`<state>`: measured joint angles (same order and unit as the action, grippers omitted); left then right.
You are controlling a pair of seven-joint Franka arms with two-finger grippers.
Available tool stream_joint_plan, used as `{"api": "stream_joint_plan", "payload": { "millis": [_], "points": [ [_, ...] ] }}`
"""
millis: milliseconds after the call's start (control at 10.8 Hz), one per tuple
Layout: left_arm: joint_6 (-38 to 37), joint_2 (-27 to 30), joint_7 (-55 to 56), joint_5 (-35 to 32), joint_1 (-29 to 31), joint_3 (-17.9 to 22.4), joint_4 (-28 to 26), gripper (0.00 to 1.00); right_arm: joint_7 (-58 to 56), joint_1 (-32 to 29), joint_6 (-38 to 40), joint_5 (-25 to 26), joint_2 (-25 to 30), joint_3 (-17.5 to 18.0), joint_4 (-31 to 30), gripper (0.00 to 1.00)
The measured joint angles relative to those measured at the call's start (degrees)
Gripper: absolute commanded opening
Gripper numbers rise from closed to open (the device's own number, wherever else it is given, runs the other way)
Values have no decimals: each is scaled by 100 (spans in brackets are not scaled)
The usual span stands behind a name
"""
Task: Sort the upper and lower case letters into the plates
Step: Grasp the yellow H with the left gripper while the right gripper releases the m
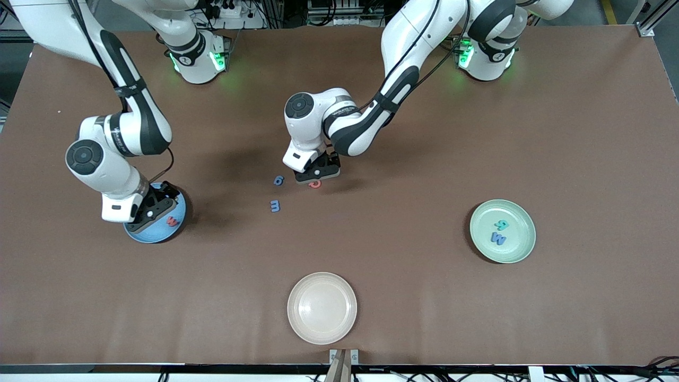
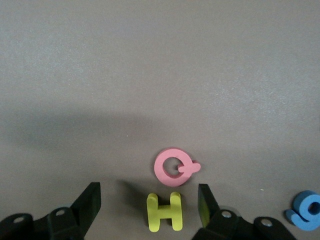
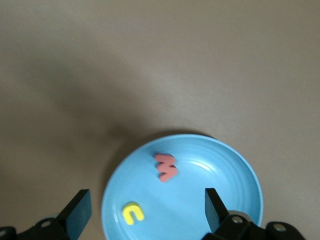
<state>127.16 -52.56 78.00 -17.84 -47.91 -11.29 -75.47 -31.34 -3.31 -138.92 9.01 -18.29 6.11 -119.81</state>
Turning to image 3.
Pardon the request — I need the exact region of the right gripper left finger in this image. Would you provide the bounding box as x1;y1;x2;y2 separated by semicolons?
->
0;189;92;240

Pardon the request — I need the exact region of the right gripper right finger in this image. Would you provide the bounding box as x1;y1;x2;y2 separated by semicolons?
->
202;187;308;240

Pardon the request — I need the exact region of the yellow foam letter u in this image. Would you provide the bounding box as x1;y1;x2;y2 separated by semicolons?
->
121;200;146;225

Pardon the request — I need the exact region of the red foam letter w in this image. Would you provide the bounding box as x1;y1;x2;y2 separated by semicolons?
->
153;152;179;184

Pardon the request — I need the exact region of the blue plate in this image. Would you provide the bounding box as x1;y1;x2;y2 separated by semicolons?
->
100;133;264;240

